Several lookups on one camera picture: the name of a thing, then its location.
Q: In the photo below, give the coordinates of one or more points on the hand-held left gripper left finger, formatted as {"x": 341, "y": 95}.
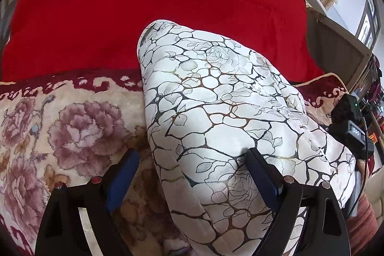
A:
{"x": 123, "y": 178}

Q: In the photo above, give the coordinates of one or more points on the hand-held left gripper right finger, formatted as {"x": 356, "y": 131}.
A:
{"x": 264, "y": 178}

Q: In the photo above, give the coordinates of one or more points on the white crackle-print coat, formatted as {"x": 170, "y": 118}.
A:
{"x": 216, "y": 100}

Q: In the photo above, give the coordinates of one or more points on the person's right forearm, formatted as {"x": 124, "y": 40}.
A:
{"x": 364, "y": 223}

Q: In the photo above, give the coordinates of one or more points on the floral plush blanket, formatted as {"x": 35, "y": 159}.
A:
{"x": 75, "y": 130}

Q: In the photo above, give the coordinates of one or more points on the wooden framed window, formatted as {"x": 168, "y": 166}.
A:
{"x": 367, "y": 19}

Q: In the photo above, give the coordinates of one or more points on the red sofa cover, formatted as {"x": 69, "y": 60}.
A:
{"x": 150, "y": 4}

